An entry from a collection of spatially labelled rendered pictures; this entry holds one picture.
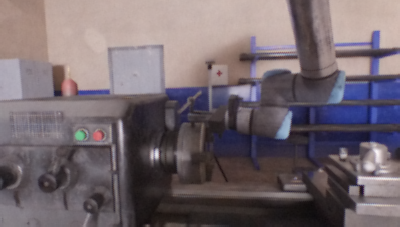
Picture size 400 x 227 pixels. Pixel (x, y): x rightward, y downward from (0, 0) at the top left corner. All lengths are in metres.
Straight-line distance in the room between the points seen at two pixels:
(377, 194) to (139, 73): 3.85
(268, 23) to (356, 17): 1.46
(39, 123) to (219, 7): 3.63
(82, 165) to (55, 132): 0.14
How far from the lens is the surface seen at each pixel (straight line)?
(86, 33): 4.82
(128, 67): 4.23
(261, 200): 1.10
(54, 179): 0.74
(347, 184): 0.73
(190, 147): 0.77
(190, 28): 4.03
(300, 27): 0.55
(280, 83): 0.67
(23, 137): 0.88
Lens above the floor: 1.37
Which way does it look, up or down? 5 degrees down
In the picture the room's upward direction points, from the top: 1 degrees counter-clockwise
